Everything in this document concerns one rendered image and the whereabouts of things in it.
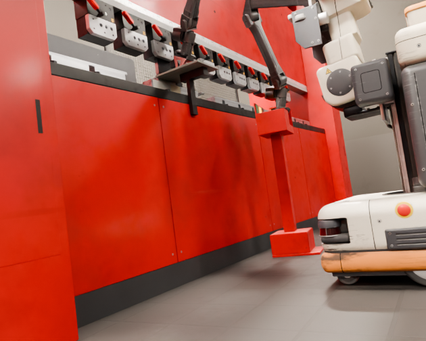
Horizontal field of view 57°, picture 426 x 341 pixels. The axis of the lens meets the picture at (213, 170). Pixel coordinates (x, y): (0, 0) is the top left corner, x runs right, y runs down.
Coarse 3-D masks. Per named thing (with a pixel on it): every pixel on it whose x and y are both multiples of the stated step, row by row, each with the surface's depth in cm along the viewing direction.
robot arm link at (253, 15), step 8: (248, 0) 207; (256, 0) 205; (264, 0) 202; (272, 0) 200; (280, 0) 197; (288, 0) 194; (296, 0) 191; (304, 0) 186; (248, 8) 209; (256, 8) 208; (256, 16) 214
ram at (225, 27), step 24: (72, 0) 166; (144, 0) 194; (168, 0) 212; (216, 0) 257; (240, 0) 287; (216, 24) 252; (240, 24) 281; (264, 24) 319; (288, 24) 367; (216, 48) 247; (240, 48) 275; (288, 48) 357; (264, 72) 304; (288, 72) 348
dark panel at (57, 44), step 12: (48, 36) 209; (60, 48) 214; (72, 48) 221; (84, 48) 228; (96, 48) 236; (84, 60) 226; (96, 60) 234; (108, 60) 243; (120, 60) 251; (132, 60) 260; (132, 72) 259
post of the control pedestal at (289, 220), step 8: (272, 136) 217; (280, 136) 215; (272, 144) 217; (280, 144) 215; (280, 152) 215; (280, 160) 215; (280, 168) 215; (280, 176) 215; (288, 176) 217; (280, 184) 215; (288, 184) 214; (280, 192) 215; (288, 192) 213; (280, 200) 215; (288, 200) 213; (288, 208) 213; (288, 216) 213; (288, 224) 213
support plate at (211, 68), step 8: (184, 64) 186; (192, 64) 185; (200, 64) 186; (208, 64) 189; (168, 72) 192; (176, 72) 193; (184, 72) 195; (208, 72) 200; (168, 80) 203; (176, 80) 205
